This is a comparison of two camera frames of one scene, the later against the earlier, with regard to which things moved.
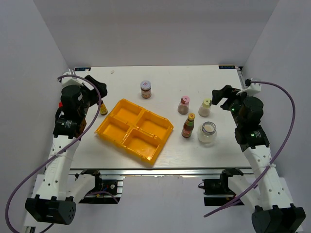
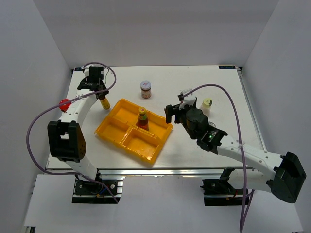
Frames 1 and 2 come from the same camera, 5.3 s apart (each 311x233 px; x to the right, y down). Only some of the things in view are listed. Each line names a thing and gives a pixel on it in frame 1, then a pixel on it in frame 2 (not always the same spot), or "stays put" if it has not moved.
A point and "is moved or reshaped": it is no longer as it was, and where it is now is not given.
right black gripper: x=226 y=92 -> x=170 y=110
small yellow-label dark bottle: x=103 y=110 -> x=105 y=103
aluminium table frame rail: x=161 y=172 stays put
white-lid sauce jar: x=146 y=89 stays put
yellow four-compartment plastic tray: x=139 y=131 stays put
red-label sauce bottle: x=188 y=125 is moved or reshaped
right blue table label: x=227 y=67 stays put
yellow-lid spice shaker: x=204 y=109 stays put
